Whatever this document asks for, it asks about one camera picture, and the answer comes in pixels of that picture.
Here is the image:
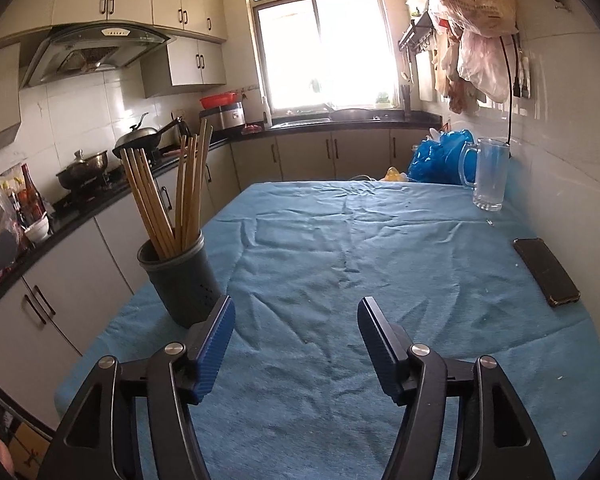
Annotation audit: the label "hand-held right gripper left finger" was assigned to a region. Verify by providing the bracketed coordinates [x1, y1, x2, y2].
[37, 295, 236, 480]

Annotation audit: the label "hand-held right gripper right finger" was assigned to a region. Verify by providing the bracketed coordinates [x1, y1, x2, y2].
[357, 296, 556, 480]

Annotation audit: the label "dark grey chopstick holder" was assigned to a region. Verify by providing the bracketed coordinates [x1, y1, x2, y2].
[137, 230, 223, 329]

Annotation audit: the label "bunch of wooden chopsticks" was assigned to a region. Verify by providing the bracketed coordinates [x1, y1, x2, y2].
[120, 119, 213, 261]

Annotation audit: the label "blue towel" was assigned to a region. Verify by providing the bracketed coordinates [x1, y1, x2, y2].
[55, 180, 600, 480]

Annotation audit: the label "cream base cabinets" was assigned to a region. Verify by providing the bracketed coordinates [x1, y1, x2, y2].
[0, 127, 441, 433]

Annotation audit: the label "black smartphone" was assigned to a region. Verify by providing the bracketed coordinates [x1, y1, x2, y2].
[512, 238, 581, 308]

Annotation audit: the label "blue plastic bag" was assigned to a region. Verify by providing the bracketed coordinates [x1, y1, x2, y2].
[407, 129, 476, 186]

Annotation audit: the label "clear glass mug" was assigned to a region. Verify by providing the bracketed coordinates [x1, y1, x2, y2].
[460, 137, 511, 212]

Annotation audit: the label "cardboard box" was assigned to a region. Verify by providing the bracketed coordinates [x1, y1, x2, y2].
[7, 422, 51, 471]

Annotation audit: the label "white bowl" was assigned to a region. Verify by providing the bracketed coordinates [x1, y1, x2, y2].
[25, 215, 52, 243]

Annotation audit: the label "steel cooking pot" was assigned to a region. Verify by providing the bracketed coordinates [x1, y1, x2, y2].
[56, 149, 110, 190]

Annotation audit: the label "black wok with lid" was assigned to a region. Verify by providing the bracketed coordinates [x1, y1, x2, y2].
[112, 112, 184, 161]

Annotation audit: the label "black kitchen countertop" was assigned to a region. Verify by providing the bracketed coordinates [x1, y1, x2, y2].
[0, 112, 443, 311]

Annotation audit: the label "steel rice cooker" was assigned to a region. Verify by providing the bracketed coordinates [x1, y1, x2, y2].
[203, 101, 245, 132]

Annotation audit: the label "dark sauce bottle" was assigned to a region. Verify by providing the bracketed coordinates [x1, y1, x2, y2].
[20, 162, 48, 226]

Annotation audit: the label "red plastic basin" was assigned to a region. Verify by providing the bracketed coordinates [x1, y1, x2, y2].
[200, 92, 241, 109]

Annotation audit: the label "white cutting board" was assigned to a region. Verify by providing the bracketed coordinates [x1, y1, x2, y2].
[415, 50, 438, 103]

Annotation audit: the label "pink plastic bag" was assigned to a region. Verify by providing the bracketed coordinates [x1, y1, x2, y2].
[455, 27, 513, 103]

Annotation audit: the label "kitchen window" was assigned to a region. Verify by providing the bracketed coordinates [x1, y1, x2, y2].
[242, 0, 411, 116]

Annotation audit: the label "glass range hood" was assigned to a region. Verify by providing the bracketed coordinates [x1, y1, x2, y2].
[20, 21, 176, 88]

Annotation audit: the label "black power cable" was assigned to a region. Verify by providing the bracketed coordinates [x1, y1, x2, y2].
[497, 35, 523, 148]

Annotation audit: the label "white wall socket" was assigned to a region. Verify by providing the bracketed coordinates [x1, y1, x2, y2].
[510, 50, 534, 101]

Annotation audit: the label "black wall rack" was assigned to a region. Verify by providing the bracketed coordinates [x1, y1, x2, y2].
[397, 12, 438, 53]

